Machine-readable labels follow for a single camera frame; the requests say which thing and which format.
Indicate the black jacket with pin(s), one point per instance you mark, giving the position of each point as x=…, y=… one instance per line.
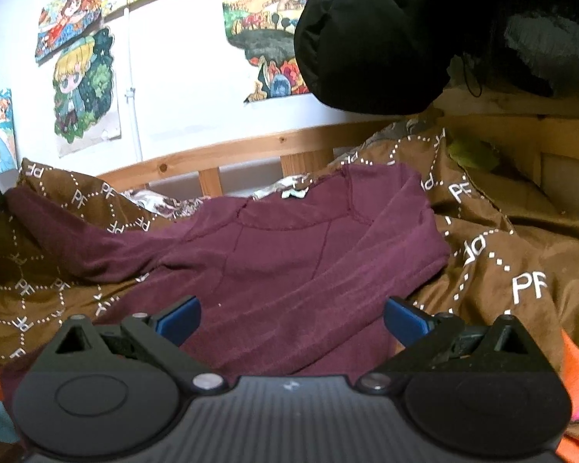
x=366, y=33

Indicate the maroon sweater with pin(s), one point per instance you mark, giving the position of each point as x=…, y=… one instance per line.
x=280, y=270

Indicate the yellow-green cloth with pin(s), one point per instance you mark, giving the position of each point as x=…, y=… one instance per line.
x=473, y=154

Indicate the brown patterned blanket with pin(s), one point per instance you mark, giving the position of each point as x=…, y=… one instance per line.
x=43, y=270

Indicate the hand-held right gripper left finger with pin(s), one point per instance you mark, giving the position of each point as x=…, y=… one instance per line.
x=181, y=317

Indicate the white wall pipe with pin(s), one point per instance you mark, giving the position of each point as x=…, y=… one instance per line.
x=134, y=115

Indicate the red-haired figure wall poster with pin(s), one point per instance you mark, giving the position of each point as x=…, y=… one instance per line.
x=67, y=19

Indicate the blond figure wall poster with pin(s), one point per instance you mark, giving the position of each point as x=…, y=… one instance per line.
x=77, y=87

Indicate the wooden bed frame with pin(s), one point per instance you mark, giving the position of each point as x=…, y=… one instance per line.
x=251, y=147

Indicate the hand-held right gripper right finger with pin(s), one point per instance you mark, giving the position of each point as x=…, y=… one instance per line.
x=405, y=320

